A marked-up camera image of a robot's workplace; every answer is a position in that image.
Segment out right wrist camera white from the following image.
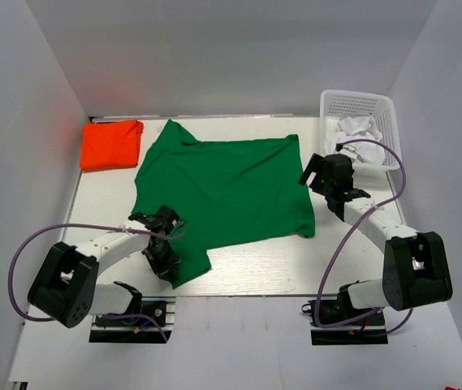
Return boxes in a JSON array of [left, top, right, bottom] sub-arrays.
[[335, 143, 356, 156]]

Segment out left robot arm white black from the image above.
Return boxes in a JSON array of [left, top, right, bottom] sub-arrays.
[[28, 206, 184, 328]]

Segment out green t shirt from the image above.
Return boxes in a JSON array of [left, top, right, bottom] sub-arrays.
[[133, 120, 316, 288]]

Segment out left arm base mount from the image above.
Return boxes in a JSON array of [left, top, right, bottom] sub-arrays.
[[89, 297, 176, 345]]

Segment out white t shirt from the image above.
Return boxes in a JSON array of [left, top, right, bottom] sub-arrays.
[[324, 116, 386, 166]]

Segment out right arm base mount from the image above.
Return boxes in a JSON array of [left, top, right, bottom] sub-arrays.
[[301, 297, 388, 346]]

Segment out white plastic basket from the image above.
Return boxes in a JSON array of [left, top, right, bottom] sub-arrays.
[[319, 89, 401, 173]]

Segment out folded orange t shirt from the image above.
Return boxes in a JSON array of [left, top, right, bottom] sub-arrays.
[[80, 119, 145, 171]]

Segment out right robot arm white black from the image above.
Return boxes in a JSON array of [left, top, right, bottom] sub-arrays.
[[299, 154, 453, 328]]

